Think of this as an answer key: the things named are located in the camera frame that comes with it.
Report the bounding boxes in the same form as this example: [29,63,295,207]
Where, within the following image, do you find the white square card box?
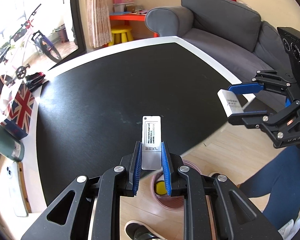
[217,89,243,117]

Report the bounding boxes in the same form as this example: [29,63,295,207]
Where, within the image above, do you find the white patterned sleeve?
[278,217,300,240]

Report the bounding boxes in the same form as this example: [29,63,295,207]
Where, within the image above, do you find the pink white bicycle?
[0,9,62,86]

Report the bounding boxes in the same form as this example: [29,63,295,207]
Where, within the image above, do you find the pink patterned curtain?
[86,0,113,48]

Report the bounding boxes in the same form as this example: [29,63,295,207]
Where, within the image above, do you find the union jack tissue box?
[0,81,35,140]

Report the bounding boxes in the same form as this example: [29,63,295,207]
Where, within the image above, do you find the green thermos bottle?
[0,125,25,161]

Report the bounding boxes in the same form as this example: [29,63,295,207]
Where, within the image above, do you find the yellow plastic stool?
[108,25,134,46]

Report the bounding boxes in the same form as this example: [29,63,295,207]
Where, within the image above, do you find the blue trouser legs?
[238,146,300,230]

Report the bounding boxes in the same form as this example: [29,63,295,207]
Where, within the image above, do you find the pink trash bin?
[161,155,207,213]

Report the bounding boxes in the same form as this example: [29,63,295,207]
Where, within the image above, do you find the black white left shoe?
[125,220,165,240]

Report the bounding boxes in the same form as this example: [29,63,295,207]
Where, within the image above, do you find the grey fabric sofa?
[146,0,291,82]

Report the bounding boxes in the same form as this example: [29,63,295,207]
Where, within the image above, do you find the white slim rectangular stick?
[141,116,161,170]

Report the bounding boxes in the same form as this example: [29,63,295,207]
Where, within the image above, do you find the dark folded cloth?
[26,72,45,93]

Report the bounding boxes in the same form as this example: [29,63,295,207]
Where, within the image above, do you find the yellow toy building block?
[154,181,167,196]

